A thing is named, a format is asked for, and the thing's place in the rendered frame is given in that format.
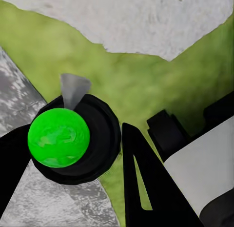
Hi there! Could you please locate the insectifuge atomizer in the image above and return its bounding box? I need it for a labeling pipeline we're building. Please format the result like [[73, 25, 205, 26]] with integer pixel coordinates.
[[27, 73, 122, 186]]

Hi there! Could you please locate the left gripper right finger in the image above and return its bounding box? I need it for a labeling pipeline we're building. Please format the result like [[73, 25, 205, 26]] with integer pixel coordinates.
[[121, 122, 205, 227]]

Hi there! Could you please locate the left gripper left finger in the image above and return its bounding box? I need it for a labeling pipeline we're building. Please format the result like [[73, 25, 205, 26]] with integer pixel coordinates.
[[0, 124, 31, 218]]

